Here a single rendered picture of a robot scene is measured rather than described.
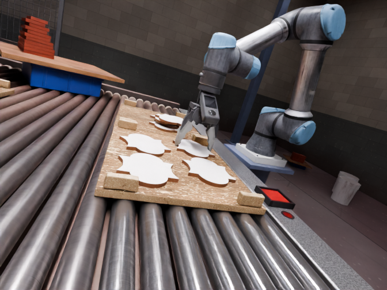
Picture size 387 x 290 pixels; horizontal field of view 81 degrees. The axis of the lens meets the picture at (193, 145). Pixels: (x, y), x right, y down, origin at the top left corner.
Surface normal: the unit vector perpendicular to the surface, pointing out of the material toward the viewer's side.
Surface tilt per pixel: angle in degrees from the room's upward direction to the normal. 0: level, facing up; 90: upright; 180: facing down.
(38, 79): 90
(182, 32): 90
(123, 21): 90
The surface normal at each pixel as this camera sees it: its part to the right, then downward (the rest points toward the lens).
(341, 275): 0.28, -0.92
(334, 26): 0.52, 0.25
